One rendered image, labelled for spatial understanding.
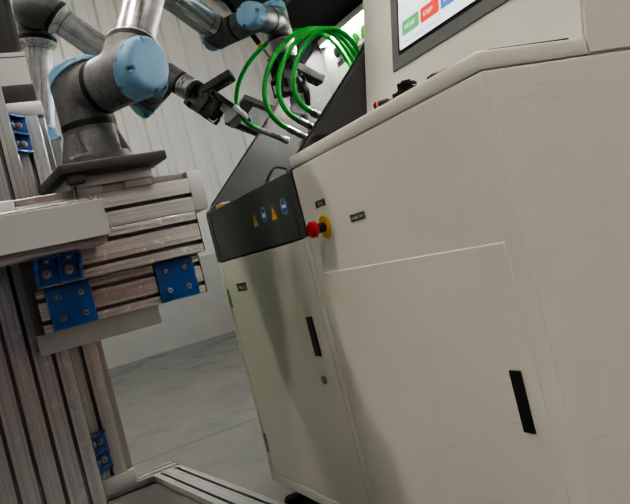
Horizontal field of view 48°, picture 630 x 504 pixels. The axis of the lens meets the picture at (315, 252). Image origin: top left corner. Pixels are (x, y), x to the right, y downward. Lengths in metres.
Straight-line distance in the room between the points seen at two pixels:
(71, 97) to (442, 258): 0.83
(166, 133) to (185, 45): 1.20
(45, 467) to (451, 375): 0.89
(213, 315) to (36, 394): 7.30
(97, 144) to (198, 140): 7.67
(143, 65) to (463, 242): 0.73
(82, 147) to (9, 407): 0.57
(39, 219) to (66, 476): 0.60
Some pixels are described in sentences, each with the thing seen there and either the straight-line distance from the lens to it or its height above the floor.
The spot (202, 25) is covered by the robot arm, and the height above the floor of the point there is 1.43.
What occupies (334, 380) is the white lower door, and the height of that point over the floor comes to 0.44.
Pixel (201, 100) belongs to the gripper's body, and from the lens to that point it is 2.22.
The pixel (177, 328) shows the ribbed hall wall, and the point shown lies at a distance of 8.73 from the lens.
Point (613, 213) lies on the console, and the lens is 1.20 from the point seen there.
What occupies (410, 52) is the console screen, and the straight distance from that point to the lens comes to 1.65.
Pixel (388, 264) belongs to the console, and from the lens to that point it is 1.37.
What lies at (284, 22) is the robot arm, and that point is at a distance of 2.15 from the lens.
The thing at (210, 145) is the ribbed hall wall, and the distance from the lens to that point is 9.26.
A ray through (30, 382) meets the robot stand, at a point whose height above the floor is 0.63.
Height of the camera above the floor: 0.76
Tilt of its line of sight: level
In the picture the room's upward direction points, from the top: 14 degrees counter-clockwise
